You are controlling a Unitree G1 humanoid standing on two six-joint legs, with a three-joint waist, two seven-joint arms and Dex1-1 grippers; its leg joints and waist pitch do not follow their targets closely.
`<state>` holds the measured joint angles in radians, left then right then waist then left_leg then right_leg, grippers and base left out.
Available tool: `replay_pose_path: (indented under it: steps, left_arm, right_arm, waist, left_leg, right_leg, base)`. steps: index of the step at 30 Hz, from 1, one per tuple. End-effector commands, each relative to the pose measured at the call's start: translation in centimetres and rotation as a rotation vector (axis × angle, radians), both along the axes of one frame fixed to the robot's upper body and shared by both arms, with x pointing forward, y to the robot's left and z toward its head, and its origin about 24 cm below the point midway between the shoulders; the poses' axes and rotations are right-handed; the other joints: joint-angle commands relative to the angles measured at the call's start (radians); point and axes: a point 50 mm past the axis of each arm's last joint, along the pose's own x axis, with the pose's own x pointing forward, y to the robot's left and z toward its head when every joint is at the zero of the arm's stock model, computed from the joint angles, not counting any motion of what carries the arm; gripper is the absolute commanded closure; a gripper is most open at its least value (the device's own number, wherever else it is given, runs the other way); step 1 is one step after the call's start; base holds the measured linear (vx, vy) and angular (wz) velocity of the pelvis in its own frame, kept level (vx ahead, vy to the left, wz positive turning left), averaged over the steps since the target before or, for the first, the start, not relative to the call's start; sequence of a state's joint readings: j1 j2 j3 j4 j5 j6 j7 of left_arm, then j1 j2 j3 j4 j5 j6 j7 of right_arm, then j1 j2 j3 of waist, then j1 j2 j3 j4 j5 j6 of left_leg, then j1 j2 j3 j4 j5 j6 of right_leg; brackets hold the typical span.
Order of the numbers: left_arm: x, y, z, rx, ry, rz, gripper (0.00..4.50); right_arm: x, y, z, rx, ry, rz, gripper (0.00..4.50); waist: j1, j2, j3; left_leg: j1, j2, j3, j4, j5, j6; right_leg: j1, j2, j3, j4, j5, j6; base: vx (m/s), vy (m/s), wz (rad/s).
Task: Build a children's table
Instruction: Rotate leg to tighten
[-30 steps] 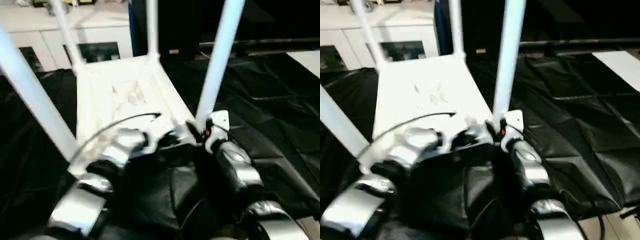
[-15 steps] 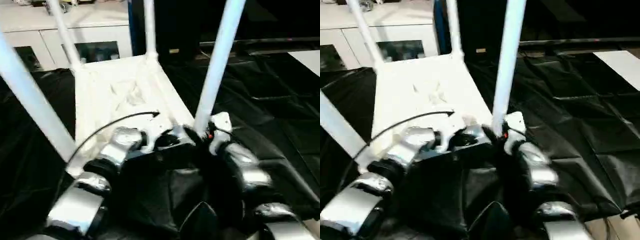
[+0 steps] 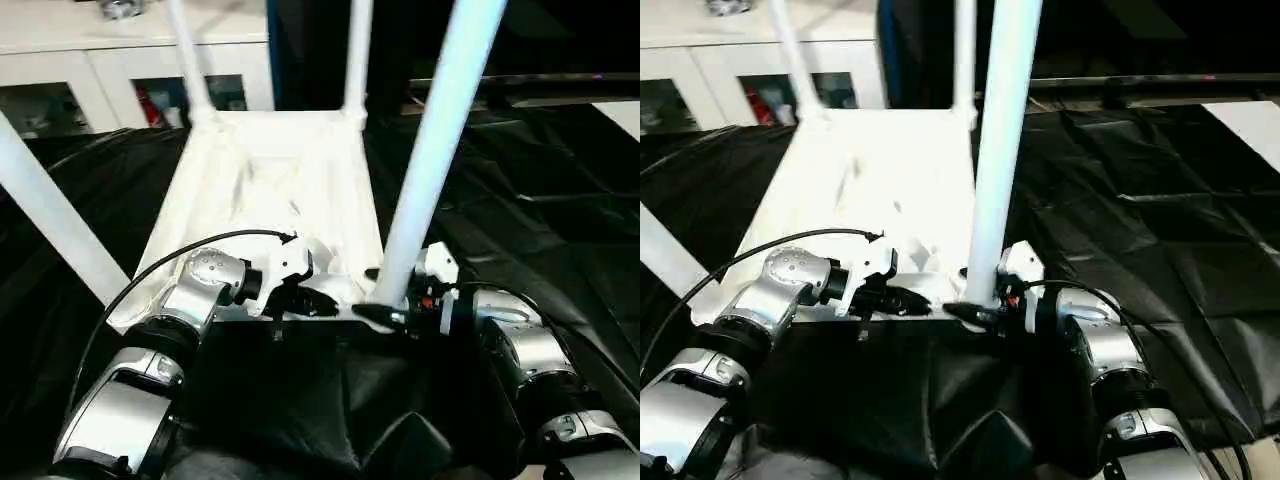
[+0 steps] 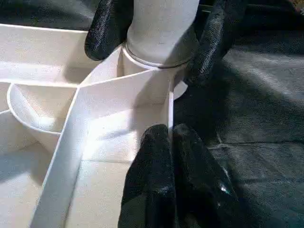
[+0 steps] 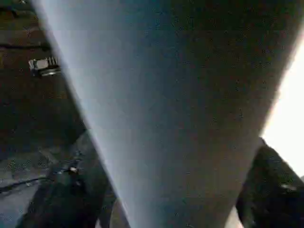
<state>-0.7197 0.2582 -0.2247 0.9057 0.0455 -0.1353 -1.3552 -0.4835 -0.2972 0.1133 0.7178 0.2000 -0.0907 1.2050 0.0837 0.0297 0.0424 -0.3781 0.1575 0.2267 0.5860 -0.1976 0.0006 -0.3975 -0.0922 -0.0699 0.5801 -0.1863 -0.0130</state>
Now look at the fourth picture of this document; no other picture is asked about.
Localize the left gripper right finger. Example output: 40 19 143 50
172 123 239 228

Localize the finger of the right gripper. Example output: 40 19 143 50
184 0 247 86
84 0 135 61

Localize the white plastic table leg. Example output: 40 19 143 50
122 0 201 70

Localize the white plastic table top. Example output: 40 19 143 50
0 23 188 228

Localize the black plastic sheet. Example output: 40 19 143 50
0 0 304 228

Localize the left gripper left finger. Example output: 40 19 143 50
118 123 173 228

